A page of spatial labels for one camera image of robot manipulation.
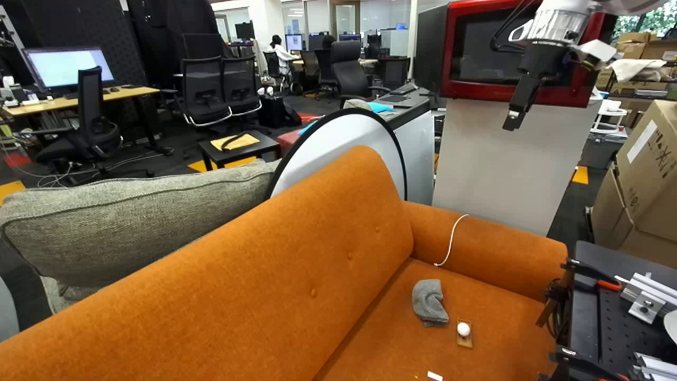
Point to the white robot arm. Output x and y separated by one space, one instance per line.
554 35

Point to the computer monitor on desk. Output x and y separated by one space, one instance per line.
61 66

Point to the orange fabric sofa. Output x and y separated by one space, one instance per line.
314 283

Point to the black mesh office chair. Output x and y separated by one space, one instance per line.
204 102

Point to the small white ball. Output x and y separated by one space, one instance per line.
464 329

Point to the grey crumpled cloth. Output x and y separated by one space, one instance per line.
429 300

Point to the black mounting plate with clamps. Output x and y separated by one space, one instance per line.
602 333

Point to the small black side table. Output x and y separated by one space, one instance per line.
220 151

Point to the grey cushion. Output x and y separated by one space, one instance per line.
97 233

